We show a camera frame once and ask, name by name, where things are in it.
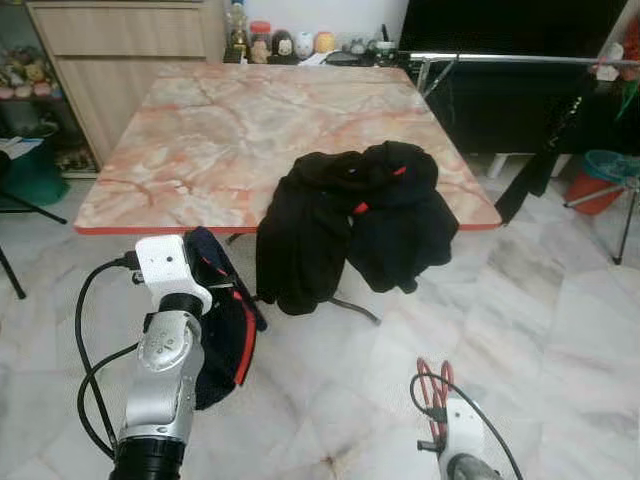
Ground navy knit garment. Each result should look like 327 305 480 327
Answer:
183 226 269 411

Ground orange plastic bucket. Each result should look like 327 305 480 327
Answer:
565 172 629 216

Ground black TV console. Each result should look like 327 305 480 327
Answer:
425 58 640 159

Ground silver clothes rack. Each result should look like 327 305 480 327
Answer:
405 50 640 267

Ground black garment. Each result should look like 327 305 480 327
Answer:
256 150 363 317
345 141 462 295

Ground black flat television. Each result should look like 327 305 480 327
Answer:
398 0 631 59

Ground white plush toy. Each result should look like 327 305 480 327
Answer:
293 31 315 59

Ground black plush toy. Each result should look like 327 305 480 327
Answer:
273 30 295 59

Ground red lid jar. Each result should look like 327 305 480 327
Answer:
249 20 274 64

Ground glass bottle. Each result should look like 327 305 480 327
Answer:
227 0 250 63

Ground light wooden cabinet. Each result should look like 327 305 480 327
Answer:
27 0 227 168

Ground dark green bucket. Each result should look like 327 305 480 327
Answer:
0 135 71 207

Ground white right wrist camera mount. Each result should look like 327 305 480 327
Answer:
440 397 488 463

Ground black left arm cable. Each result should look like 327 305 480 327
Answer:
75 255 151 461

